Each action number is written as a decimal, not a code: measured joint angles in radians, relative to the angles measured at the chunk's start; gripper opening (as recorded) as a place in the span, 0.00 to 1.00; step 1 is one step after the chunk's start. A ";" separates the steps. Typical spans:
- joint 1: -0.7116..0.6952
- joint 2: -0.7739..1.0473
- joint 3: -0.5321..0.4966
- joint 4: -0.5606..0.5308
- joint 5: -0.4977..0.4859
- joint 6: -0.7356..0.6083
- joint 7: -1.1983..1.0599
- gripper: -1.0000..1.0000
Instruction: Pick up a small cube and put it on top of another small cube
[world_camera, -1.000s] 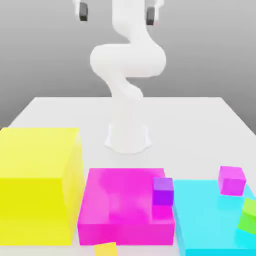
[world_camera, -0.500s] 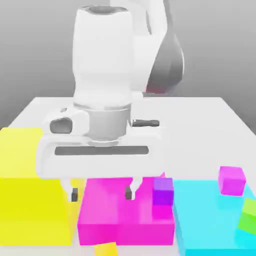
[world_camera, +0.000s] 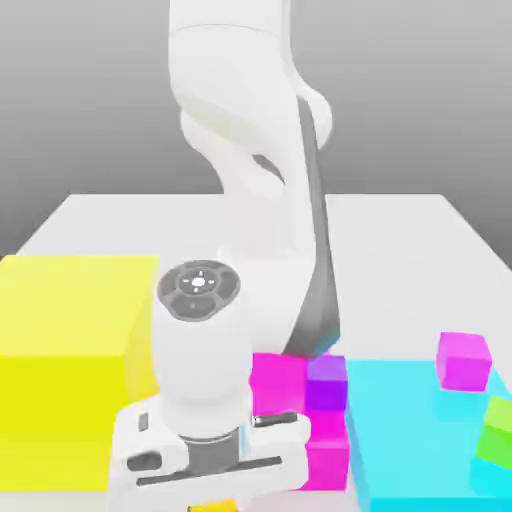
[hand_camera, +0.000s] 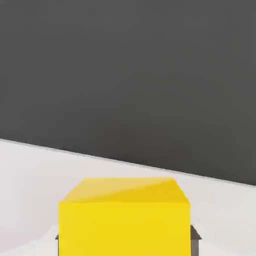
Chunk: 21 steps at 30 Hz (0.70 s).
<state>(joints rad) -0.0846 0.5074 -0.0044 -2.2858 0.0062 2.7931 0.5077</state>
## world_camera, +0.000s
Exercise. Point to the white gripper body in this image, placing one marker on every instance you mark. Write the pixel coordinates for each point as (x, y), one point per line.
(256, 478)

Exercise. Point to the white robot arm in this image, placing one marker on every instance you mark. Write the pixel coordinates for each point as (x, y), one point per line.
(240, 224)

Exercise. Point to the small yellow cube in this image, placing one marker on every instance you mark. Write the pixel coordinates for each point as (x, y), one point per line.
(214, 506)

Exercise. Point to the small purple cube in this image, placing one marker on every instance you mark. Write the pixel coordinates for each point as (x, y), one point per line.
(326, 388)

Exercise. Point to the small magenta cube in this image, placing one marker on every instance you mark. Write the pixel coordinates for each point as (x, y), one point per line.
(464, 366)

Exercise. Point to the small green cube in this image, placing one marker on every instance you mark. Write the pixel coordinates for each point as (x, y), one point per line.
(498, 436)

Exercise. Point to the large magenta box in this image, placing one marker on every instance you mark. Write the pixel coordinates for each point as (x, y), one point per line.
(276, 384)

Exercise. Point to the large cyan box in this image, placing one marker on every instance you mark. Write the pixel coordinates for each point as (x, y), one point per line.
(412, 432)

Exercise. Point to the large yellow box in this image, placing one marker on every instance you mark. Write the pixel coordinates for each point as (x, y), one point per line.
(60, 380)

